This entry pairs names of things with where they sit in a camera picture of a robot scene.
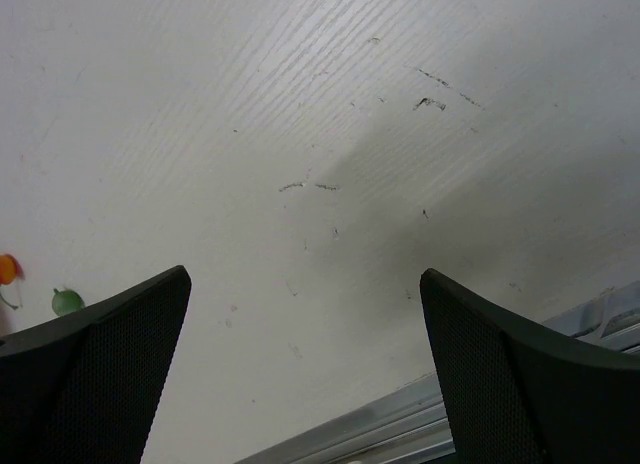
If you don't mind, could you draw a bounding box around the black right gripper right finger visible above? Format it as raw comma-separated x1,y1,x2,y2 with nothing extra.
420,269,639,463

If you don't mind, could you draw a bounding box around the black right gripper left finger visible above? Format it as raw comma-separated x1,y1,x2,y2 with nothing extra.
1,266,191,463

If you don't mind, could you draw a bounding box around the aluminium table edge rail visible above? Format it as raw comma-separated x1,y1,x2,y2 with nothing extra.
242,281,639,463

